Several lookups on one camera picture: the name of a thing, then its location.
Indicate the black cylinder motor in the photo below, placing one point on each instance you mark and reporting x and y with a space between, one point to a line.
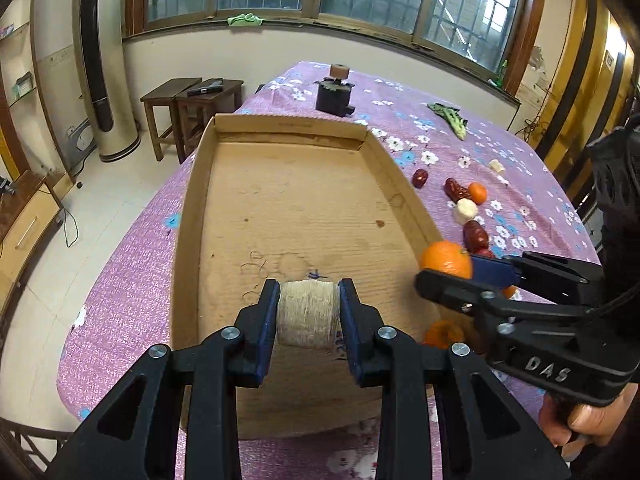
332 97

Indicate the small green white box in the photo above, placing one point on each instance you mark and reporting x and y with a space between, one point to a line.
23 86

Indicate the red date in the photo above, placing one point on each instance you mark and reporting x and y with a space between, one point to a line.
457 190
475 235
420 179

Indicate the large orange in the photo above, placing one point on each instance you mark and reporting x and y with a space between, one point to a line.
442 257
445 336

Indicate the brown spool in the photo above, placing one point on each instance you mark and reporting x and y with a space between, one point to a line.
339 71

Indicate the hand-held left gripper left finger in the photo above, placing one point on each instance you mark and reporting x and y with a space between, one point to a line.
270 312

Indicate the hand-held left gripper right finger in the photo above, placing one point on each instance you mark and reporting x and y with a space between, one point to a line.
348 312

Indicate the person's right hand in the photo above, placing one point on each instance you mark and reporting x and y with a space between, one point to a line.
600 425

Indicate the wall shelf unit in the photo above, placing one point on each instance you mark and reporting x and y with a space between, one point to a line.
15 125

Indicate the tower air conditioner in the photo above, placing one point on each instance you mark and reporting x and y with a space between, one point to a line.
107 60

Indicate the wooden tv cabinet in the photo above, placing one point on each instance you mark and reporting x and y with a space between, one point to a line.
25 230

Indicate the cardboard box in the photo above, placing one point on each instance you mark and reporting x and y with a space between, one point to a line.
300 200

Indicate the small white cob piece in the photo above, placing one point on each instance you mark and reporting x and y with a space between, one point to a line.
496 166

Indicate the yellow wooden door frame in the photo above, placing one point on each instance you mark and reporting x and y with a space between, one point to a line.
575 60

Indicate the green bottle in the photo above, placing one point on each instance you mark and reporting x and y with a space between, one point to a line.
503 70

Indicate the dark wooden stool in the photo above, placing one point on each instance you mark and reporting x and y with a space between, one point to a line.
210 110
160 97

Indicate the green bitter gourd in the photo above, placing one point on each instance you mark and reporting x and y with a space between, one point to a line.
450 120

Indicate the gray flat device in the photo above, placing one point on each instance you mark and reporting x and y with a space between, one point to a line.
77 142

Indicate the green cloth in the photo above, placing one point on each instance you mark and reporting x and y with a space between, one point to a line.
244 20

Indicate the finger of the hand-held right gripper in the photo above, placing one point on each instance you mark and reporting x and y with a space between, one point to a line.
450 290
495 271

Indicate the dark wooden chair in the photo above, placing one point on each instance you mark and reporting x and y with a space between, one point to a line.
20 445

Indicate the small orange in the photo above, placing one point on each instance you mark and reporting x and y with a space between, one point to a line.
477 193
510 292

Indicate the black remote control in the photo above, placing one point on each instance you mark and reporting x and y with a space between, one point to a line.
205 90

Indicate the red tomato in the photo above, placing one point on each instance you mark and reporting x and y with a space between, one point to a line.
485 253

